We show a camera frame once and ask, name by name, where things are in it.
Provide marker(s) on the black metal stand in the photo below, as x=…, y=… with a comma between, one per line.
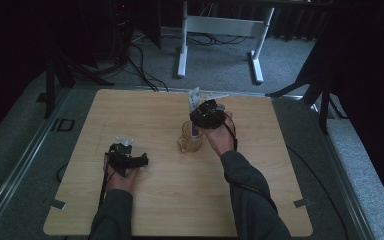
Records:
x=323, y=100
x=50, y=86

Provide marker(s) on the white purple toothpaste tube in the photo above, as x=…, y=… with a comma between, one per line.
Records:
x=194, y=98

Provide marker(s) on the white desk frame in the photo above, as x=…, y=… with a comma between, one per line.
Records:
x=220, y=25

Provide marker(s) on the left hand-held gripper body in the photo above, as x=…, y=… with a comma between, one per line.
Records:
x=121, y=160

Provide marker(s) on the dark curtain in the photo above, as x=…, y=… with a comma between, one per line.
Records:
x=366, y=66
x=10, y=50

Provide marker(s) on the amber transparent cup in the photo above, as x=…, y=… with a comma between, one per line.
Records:
x=188, y=145

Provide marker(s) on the metal floor rail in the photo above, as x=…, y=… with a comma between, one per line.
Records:
x=20, y=160
x=343, y=186

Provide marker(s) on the dark equipment tower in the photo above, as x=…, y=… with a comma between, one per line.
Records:
x=121, y=30

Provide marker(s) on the person's right hand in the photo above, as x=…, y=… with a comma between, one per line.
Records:
x=220, y=140

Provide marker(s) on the person's left hand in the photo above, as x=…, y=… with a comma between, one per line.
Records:
x=121, y=183

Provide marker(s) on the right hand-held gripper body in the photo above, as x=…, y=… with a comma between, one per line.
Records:
x=211, y=115

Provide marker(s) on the grey tape piece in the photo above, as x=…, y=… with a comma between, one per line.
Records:
x=55, y=203
x=302, y=202

